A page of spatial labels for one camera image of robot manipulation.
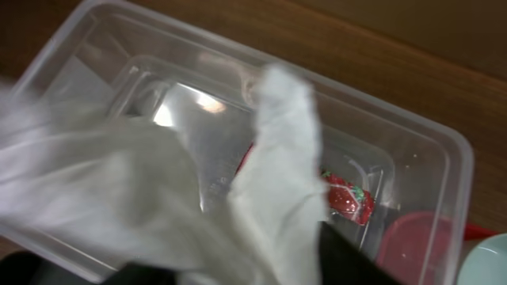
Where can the green bowl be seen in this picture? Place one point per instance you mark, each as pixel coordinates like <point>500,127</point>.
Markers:
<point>483,261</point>

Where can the red strawberry wrapper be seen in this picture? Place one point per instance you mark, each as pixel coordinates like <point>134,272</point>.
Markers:
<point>348,198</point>

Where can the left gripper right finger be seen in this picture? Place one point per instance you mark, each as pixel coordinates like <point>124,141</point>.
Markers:
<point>342,264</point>

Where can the red serving tray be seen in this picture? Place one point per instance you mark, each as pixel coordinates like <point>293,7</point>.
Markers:
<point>414,248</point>

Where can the white napkin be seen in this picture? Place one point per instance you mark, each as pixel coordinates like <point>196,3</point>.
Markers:
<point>129,187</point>

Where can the black tray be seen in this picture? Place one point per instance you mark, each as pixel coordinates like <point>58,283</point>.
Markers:
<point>26,268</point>

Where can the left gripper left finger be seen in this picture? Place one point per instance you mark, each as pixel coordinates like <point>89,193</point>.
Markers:
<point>141,274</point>

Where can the clear plastic bin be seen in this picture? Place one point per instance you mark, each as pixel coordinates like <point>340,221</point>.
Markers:
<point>135,61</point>

